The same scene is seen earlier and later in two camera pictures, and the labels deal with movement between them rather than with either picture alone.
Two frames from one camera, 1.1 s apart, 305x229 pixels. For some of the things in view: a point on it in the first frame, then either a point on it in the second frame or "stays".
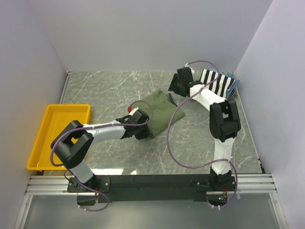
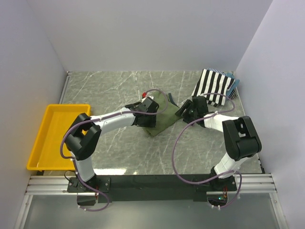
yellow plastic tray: (58, 117) stays
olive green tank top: (160, 111) stays
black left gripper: (146, 132) to (151, 123)
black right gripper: (173, 87) to (186, 105)
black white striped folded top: (216, 82) stays
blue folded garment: (236, 82) stays
